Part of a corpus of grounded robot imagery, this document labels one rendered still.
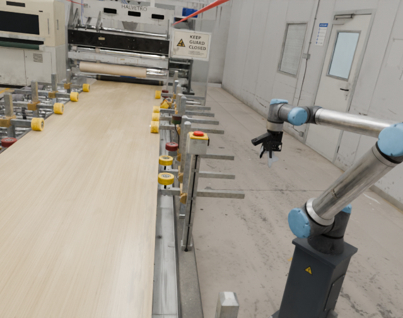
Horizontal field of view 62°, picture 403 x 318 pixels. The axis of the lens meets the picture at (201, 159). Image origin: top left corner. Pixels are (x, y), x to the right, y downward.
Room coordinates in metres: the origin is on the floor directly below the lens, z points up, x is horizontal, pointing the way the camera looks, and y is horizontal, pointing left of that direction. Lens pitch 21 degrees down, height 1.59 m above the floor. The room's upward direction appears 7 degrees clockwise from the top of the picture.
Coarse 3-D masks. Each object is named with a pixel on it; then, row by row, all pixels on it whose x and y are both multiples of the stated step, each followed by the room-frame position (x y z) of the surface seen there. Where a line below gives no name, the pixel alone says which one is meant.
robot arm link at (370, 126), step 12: (312, 108) 1.72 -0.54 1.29; (324, 108) 1.71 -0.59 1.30; (312, 120) 1.70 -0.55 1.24; (324, 120) 1.63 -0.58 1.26; (336, 120) 1.57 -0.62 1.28; (348, 120) 1.52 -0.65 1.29; (360, 120) 1.47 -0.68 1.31; (372, 120) 1.43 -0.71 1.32; (384, 120) 1.40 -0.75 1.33; (360, 132) 1.47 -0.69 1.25; (372, 132) 1.41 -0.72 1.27
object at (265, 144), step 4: (272, 132) 1.76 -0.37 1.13; (276, 132) 1.76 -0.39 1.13; (280, 132) 1.78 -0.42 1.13; (272, 136) 1.77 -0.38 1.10; (276, 136) 1.78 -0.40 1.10; (280, 136) 1.78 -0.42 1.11; (268, 140) 1.77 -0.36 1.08; (272, 140) 1.78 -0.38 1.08; (276, 140) 1.78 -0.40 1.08; (280, 140) 1.78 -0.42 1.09; (264, 144) 1.80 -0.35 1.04; (268, 144) 1.75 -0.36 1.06; (272, 144) 1.75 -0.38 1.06; (276, 144) 1.76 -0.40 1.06; (280, 144) 1.77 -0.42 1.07; (264, 148) 1.80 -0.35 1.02; (268, 148) 1.75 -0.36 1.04; (272, 148) 1.77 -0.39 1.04; (276, 148) 1.77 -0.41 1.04
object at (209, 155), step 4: (168, 152) 2.00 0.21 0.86; (172, 152) 2.01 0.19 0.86; (176, 152) 2.01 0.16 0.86; (204, 156) 2.04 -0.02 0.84; (208, 156) 2.04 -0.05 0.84; (212, 156) 2.05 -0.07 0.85; (216, 156) 2.05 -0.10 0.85; (220, 156) 2.05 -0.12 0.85; (224, 156) 2.06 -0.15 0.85; (228, 156) 2.06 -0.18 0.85; (232, 156) 2.07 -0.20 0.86
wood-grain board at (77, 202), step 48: (96, 96) 3.23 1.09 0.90; (144, 96) 3.52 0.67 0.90; (48, 144) 1.77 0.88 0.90; (96, 144) 1.86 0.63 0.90; (144, 144) 1.97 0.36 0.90; (0, 192) 1.18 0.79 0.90; (48, 192) 1.22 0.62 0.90; (96, 192) 1.27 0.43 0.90; (144, 192) 1.32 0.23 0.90; (0, 240) 0.88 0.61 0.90; (48, 240) 0.91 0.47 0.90; (96, 240) 0.94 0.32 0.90; (144, 240) 0.97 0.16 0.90; (0, 288) 0.68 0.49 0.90; (48, 288) 0.70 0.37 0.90; (96, 288) 0.72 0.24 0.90; (144, 288) 0.75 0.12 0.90
